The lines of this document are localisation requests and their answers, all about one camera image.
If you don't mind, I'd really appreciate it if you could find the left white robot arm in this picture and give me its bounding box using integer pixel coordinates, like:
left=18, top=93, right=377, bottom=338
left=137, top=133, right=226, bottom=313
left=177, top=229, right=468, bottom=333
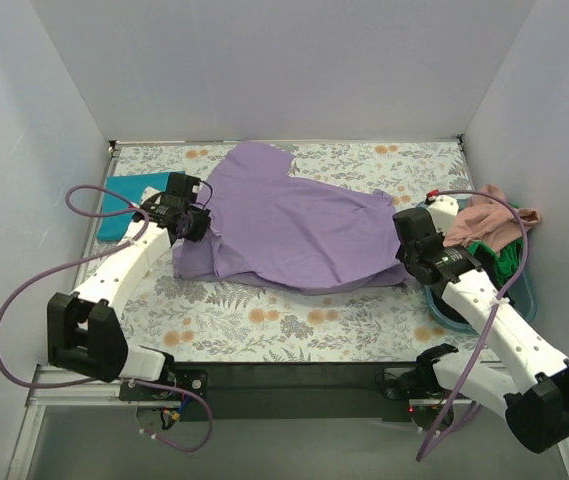
left=47, top=172, right=213, bottom=400

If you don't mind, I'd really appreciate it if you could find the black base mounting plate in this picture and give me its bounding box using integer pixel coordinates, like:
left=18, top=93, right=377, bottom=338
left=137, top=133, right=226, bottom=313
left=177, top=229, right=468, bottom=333
left=118, top=362, right=458, bottom=426

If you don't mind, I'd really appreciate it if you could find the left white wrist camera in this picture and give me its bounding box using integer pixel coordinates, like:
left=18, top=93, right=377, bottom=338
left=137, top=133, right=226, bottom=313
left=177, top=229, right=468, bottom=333
left=139, top=186, right=163, bottom=206

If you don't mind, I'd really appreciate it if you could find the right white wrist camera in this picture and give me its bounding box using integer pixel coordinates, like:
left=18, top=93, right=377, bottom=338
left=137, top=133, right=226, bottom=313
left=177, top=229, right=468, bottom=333
left=425, top=191, right=460, bottom=236

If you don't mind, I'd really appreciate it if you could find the pink t shirt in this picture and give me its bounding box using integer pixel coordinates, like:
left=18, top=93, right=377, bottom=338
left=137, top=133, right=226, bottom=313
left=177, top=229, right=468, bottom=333
left=444, top=185, right=523, bottom=253

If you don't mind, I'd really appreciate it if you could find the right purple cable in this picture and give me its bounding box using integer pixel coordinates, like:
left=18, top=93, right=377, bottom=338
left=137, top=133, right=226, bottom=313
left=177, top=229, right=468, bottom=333
left=413, top=189, right=525, bottom=462

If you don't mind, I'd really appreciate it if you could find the teal plastic basket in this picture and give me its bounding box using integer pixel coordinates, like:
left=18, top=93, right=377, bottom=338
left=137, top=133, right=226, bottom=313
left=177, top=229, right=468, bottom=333
left=416, top=194, right=538, bottom=335

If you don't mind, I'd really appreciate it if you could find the floral table mat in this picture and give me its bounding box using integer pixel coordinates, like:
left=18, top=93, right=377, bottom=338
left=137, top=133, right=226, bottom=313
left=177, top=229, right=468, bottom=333
left=120, top=141, right=476, bottom=362

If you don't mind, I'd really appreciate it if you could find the purple t shirt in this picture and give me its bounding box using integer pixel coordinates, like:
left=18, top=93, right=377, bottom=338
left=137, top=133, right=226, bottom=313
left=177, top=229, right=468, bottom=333
left=173, top=143, right=408, bottom=295

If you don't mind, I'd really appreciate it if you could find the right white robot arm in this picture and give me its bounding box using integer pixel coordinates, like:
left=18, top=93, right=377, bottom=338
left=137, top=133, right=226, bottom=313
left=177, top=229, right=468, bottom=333
left=393, top=207, right=569, bottom=453

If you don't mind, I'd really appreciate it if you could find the green t shirt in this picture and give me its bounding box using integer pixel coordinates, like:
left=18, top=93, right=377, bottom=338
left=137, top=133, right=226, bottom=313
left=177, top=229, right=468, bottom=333
left=463, top=202, right=530, bottom=286

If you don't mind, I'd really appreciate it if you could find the folded teal t shirt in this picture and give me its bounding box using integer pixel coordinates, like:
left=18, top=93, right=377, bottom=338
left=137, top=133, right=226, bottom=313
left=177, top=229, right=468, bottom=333
left=97, top=172, right=170, bottom=243

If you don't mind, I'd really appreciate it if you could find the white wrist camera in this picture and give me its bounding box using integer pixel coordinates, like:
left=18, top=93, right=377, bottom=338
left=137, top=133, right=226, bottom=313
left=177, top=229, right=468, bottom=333
left=425, top=191, right=460, bottom=236
left=139, top=186, right=163, bottom=206

